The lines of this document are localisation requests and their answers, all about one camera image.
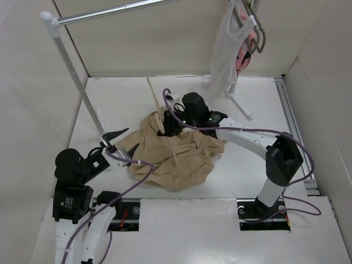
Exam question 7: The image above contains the grey clothes hanger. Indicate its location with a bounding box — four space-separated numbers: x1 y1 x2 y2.
242 0 266 54

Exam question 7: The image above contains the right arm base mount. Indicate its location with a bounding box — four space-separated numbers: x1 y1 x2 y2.
236 199 290 231

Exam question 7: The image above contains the purple cable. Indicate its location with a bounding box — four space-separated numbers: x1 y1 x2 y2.
60 151 156 264
163 88 322 222

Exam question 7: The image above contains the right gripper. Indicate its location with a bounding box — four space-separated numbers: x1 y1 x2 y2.
157 107 199 137

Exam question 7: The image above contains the beige t shirt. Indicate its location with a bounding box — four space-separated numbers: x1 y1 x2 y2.
115 112 224 191

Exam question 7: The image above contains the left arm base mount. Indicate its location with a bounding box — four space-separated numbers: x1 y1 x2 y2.
108 199 141 232

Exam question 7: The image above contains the white tank top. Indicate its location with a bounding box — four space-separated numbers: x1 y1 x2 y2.
203 1 257 102

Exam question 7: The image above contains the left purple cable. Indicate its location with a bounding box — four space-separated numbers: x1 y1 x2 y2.
60 151 156 264

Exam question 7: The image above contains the wooden clothes hanger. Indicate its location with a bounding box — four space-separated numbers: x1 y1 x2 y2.
146 76 179 166

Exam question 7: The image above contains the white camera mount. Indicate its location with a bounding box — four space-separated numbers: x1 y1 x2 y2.
164 91 181 105
106 147 131 167

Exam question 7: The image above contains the pink patterned garment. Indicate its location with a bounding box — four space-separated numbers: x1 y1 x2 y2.
234 8 256 76

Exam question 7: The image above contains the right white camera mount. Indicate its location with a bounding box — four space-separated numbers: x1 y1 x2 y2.
164 91 181 105

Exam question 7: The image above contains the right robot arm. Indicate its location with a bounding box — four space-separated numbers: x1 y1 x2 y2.
162 89 303 217

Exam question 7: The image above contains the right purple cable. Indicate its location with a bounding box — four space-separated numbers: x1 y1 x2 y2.
163 88 322 222

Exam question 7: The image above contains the aluminium rail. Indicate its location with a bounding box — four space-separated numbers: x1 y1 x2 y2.
274 77 321 196

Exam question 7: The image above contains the white clothes rack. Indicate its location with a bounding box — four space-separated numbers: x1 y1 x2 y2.
40 1 243 149

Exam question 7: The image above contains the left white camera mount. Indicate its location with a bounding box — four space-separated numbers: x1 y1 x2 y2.
106 147 131 167

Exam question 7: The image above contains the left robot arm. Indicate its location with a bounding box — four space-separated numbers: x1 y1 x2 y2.
52 130 134 263

